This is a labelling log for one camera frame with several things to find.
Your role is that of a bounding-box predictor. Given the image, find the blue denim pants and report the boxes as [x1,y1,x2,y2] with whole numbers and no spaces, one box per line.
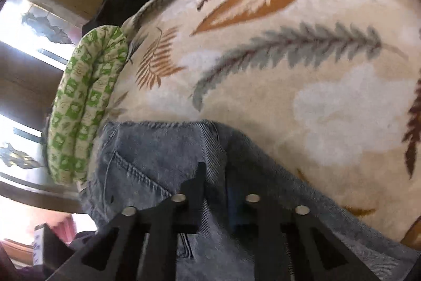
[78,120,421,281]

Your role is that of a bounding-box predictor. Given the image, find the cream leaf-print blanket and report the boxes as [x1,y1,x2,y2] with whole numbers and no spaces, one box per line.
[107,0,421,249]

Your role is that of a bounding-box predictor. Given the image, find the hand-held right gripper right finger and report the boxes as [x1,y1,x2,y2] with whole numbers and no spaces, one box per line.
[226,169,379,281]

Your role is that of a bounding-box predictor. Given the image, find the brown wooden frame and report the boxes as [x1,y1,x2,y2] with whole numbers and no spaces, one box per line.
[0,0,111,214]

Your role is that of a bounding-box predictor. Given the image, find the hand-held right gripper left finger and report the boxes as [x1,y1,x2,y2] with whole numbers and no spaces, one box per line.
[46,162,206,281]

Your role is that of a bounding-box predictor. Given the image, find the green patterned quilt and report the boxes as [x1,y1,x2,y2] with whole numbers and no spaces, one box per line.
[46,25,129,184]

